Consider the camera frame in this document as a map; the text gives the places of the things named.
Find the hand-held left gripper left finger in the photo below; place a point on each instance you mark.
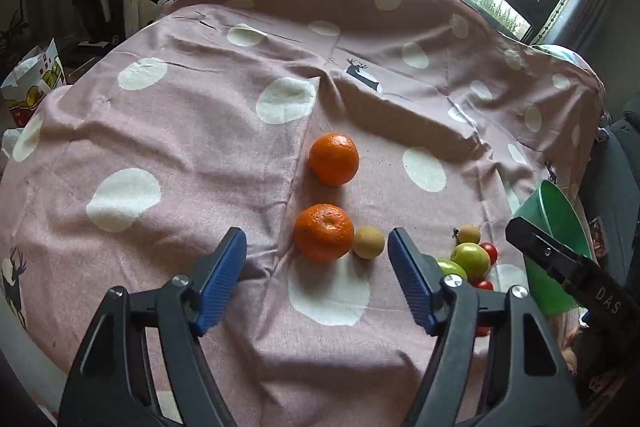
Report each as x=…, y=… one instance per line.
x=222, y=279

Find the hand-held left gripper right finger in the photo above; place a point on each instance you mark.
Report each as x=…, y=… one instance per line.
x=410, y=282

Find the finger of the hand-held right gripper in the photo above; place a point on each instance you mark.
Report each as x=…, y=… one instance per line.
x=542, y=249

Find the green plastic bowl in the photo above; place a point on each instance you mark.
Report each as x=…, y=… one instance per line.
x=545, y=207

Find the small green jujube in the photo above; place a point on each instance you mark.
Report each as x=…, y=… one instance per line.
x=451, y=269

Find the red cherry tomato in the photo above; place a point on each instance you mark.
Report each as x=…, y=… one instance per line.
x=482, y=284
x=482, y=331
x=490, y=253

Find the large yellow-green jujube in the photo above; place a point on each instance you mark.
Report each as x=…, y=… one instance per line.
x=470, y=258

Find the small tan longan with stem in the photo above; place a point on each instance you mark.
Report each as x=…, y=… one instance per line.
x=469, y=234

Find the orange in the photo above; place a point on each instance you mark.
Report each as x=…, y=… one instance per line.
x=323, y=232
x=333, y=158

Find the dark grey cushion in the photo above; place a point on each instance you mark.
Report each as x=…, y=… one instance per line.
x=620, y=157

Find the pink polka dot blanket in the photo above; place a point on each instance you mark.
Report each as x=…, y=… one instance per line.
x=200, y=147

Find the light blue cloth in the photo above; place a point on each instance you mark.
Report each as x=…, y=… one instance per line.
x=560, y=53

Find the colourful paper bag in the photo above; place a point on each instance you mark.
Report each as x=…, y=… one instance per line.
x=30, y=82

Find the white cardboard box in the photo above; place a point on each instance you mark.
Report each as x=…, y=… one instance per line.
x=145, y=7

